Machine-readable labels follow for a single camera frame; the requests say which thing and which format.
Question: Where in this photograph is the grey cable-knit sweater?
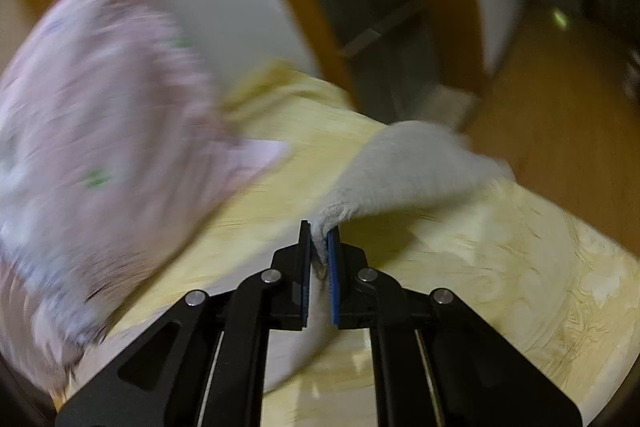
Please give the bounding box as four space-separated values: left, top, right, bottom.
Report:
265 121 513 392

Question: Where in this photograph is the yellow patterned bed sheet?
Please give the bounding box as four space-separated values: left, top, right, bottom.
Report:
67 65 639 426

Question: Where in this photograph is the floral pillow with tree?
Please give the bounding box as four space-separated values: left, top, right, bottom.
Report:
1 0 285 392

